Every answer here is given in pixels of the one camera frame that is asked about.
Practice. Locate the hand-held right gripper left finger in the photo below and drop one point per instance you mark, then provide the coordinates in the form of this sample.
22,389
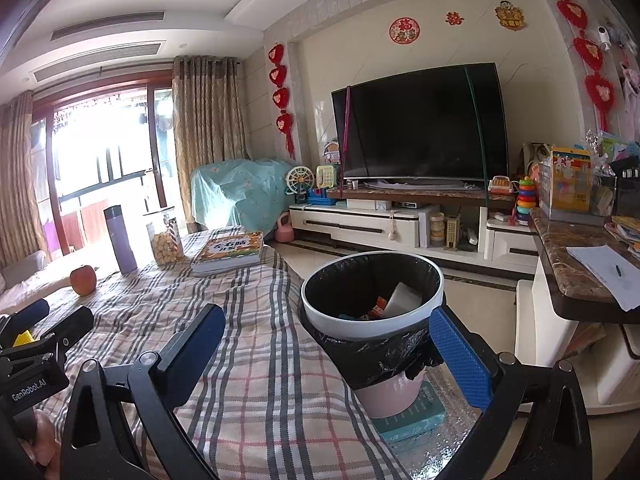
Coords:
195,355

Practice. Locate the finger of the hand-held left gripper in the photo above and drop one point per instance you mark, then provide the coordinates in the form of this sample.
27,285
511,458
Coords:
30,312
75,325

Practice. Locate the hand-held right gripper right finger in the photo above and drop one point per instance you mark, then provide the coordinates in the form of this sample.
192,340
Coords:
460,355

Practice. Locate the yellow foam mesh sleeve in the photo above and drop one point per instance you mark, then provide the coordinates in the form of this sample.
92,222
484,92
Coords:
22,339

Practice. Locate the white foam sleeve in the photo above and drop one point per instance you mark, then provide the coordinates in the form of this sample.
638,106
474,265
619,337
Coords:
404,300

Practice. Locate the orange snack wrapper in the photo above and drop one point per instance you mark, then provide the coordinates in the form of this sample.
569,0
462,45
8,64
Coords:
378,306

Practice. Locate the white trash bin black bag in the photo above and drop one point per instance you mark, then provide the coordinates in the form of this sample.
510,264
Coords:
360,350

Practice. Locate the person's left hand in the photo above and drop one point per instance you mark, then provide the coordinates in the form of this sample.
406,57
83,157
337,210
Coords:
42,440

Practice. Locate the pink sofa cushion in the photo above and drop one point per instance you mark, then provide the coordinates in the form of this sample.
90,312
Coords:
30,280

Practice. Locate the red apple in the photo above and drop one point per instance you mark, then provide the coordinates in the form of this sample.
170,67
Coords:
83,280

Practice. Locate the plaid tablecloth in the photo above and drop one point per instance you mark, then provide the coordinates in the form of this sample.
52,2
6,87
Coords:
260,360

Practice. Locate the teal book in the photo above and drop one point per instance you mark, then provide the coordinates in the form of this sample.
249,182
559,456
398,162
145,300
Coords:
415,420

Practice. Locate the silver foil mat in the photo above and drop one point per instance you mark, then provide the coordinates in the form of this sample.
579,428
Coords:
450,440

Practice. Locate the purple thermos bottle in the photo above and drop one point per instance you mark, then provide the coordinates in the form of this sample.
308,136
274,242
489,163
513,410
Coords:
121,240

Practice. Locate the white cabinet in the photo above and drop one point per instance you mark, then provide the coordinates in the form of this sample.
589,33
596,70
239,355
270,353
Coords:
560,330

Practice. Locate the stack of picture books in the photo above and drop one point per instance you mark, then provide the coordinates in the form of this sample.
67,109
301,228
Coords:
227,252

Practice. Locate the clear jar of cookies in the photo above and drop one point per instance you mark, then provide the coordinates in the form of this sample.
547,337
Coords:
165,245

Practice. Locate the yellow building model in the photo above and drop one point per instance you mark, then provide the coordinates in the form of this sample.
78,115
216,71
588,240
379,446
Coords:
452,232

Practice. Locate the stack of round tins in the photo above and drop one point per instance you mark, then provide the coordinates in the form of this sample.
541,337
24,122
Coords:
437,230

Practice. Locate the beige striped curtain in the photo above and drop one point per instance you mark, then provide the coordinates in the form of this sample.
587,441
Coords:
22,185
207,135

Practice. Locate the marble counter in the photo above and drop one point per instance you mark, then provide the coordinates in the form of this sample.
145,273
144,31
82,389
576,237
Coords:
555,260

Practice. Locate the pink kettlebell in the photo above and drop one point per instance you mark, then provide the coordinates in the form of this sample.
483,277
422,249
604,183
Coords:
283,227

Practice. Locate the black set-top box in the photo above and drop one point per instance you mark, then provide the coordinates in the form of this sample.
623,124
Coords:
405,205

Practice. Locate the white paper sheets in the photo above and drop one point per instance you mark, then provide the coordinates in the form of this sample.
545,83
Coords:
600,275

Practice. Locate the teal cloth covered furniture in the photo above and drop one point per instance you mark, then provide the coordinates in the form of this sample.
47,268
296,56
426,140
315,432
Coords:
240,195

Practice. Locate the white TV stand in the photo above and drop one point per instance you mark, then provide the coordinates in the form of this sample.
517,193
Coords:
350,225

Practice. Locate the orange toy cash register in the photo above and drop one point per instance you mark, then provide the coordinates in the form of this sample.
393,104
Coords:
501,186

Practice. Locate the white set-top box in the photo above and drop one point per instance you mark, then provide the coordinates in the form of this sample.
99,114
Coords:
367,204

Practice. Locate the blue toy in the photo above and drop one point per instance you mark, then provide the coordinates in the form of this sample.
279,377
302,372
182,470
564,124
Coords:
321,197

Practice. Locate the ferris wheel toy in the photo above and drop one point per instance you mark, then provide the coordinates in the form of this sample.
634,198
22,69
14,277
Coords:
300,182

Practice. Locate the yellow printed box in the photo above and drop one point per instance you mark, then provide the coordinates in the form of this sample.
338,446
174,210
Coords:
570,180

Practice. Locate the green toy phone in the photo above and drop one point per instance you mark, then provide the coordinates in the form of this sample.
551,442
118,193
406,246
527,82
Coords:
327,176

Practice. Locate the dark desk organizer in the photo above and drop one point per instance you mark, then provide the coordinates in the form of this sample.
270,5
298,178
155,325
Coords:
627,190

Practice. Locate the black television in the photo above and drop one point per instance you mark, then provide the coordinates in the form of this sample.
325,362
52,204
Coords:
420,120

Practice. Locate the house shaped toy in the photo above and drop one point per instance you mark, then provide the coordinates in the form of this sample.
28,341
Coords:
332,152

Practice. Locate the pink rod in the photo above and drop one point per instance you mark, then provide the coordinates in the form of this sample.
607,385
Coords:
346,135

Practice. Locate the ceiling air vent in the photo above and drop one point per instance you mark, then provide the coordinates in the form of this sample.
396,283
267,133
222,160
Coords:
100,60
107,24

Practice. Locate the red heart hanging decoration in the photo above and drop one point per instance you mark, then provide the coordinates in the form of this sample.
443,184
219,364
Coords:
280,95
587,52

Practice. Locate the wooden balcony door frame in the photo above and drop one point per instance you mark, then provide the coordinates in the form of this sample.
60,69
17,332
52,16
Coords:
160,160

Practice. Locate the round red wall sticker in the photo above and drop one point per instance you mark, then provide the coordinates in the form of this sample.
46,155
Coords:
404,30

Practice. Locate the small red wall sticker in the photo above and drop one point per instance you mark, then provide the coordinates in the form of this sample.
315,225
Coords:
453,18

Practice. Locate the cartoon figure wall sticker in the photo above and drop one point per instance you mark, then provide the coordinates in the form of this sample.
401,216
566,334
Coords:
509,15

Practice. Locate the white security camera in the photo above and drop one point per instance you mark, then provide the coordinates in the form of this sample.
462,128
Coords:
604,36

